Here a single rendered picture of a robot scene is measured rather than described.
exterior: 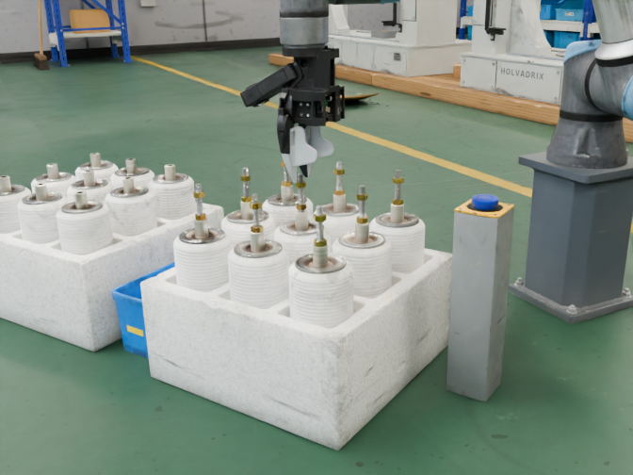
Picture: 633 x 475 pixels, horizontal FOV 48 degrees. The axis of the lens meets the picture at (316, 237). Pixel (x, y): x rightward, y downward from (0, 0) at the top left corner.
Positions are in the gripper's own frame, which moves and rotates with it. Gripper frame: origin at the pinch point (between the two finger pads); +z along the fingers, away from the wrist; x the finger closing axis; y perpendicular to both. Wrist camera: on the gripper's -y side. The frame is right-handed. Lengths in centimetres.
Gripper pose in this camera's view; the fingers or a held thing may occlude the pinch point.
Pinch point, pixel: (297, 171)
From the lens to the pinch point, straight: 117.7
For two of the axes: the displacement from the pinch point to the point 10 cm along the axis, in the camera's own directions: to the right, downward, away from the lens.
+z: 0.2, 9.4, 3.4
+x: 4.6, -3.1, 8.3
